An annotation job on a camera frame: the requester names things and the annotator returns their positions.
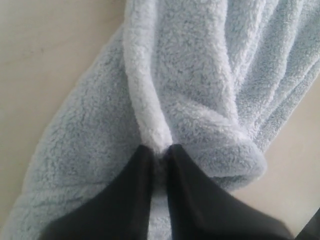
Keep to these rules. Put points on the light blue fluffy towel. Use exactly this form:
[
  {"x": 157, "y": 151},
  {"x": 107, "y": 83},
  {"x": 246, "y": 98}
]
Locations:
[{"x": 218, "y": 77}]

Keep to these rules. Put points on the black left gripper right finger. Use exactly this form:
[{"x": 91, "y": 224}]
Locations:
[{"x": 200, "y": 210}]

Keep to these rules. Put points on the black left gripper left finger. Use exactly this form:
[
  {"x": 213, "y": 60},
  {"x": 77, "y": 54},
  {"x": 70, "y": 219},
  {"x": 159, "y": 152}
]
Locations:
[{"x": 120, "y": 212}]

